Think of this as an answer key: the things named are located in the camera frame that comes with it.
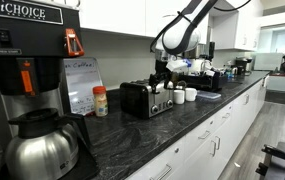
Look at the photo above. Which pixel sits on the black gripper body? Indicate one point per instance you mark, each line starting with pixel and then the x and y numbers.
pixel 162 68

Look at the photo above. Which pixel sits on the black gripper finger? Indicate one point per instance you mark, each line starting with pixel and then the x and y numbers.
pixel 164 81
pixel 153 82

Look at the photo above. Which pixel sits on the stainless steel four-slot toaster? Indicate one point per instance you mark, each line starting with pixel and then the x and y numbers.
pixel 138 100

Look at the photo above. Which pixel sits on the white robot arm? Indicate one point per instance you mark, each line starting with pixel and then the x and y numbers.
pixel 182 36

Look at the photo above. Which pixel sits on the white ceramic mug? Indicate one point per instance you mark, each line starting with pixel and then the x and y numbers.
pixel 178 97
pixel 191 94

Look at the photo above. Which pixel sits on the black condiment organizer tray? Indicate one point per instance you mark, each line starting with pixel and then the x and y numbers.
pixel 203 82

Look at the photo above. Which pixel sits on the creamer bottle with orange cap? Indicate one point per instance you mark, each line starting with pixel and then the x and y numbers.
pixel 100 101

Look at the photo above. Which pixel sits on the small whiteboard sign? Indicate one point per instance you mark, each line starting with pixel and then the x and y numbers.
pixel 82 85

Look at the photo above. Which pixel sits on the white lower cabinet run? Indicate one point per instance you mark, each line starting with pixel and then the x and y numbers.
pixel 202 150

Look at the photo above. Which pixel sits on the black drip coffee maker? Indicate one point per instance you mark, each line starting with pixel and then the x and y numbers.
pixel 242 66

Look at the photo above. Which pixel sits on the white low cabinet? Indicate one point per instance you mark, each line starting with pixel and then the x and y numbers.
pixel 279 83

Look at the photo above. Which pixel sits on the stainless steel coffee carafe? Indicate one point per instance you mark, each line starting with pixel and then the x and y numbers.
pixel 42 150

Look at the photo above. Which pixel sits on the black commercial coffee brewer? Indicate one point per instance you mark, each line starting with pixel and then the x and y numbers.
pixel 25 50

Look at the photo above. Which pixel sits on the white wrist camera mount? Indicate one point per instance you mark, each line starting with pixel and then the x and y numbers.
pixel 178 65

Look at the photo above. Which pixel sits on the white upper wall cabinets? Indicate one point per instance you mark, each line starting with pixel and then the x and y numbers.
pixel 122 16

